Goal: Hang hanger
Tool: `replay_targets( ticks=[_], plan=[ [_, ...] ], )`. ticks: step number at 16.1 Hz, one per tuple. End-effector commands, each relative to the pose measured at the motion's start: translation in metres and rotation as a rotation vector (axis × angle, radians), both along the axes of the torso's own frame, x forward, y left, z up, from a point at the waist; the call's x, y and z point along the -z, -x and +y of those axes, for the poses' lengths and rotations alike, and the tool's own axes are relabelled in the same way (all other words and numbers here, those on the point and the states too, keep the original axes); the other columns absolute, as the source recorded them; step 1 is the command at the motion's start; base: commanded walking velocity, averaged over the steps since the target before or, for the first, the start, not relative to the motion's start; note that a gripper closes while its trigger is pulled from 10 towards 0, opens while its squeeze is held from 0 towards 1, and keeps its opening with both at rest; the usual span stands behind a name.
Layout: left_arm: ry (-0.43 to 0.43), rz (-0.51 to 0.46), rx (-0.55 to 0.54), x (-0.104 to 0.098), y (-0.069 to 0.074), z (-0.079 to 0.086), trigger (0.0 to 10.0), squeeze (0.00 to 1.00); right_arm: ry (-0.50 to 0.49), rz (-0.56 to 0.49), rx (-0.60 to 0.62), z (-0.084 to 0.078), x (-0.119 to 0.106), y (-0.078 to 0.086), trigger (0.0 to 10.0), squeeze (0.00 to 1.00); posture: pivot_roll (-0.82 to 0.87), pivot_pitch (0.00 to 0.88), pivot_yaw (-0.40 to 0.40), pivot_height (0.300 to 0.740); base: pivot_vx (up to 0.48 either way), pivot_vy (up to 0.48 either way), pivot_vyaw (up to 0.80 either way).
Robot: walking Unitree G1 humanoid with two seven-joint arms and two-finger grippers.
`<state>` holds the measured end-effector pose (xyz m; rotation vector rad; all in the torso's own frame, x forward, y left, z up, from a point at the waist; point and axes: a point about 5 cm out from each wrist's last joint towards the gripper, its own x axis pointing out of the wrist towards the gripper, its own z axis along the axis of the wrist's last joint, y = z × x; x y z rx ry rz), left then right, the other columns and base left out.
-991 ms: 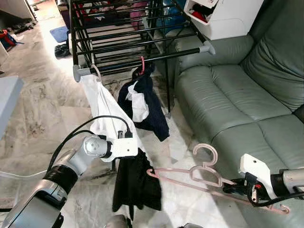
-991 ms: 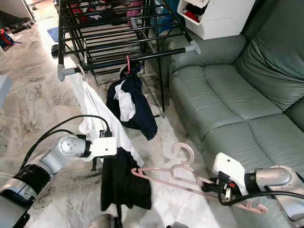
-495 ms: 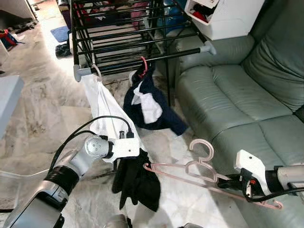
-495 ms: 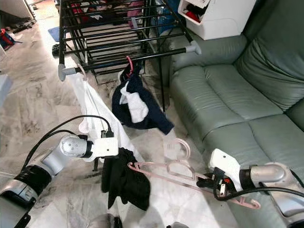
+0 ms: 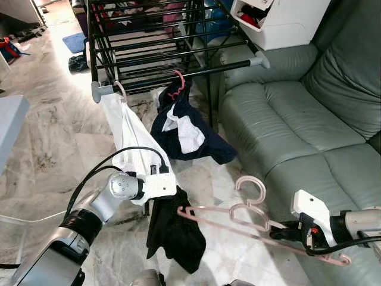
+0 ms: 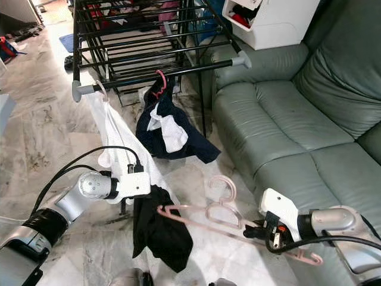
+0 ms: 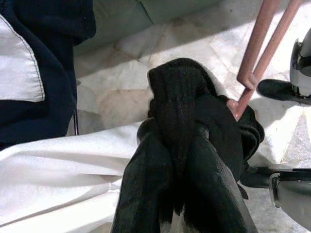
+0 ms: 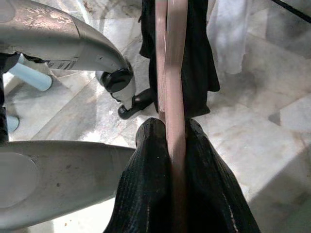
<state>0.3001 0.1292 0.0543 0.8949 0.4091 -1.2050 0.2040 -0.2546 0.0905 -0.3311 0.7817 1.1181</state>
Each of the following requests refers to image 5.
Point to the black garment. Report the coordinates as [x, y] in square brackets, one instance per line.
[175, 238]

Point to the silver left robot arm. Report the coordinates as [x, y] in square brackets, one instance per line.
[107, 199]

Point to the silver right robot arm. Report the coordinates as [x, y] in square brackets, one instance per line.
[363, 223]

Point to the red hanger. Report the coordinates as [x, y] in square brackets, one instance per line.
[181, 80]

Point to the pale hanger under white shirt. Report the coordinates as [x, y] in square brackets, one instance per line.
[124, 89]

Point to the silver robot right leg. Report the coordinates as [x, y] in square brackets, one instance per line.
[241, 283]

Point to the grey green leather sofa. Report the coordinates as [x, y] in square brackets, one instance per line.
[309, 131]

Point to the navy and white garment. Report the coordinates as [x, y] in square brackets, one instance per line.
[208, 149]

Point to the black metal drying rack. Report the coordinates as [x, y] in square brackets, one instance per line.
[259, 59]

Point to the white shirt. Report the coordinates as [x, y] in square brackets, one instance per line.
[128, 137]

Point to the white storage bin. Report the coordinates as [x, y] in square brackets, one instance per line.
[292, 24]

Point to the black shoes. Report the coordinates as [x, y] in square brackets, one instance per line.
[78, 64]

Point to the blue floor mat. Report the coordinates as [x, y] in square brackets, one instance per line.
[74, 43]

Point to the red and blue bag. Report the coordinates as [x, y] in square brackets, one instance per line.
[9, 50]

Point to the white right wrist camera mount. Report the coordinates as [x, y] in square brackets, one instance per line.
[309, 205]

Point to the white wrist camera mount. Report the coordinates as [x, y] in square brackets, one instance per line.
[159, 186]
[309, 205]

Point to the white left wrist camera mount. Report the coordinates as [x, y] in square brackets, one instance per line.
[159, 186]

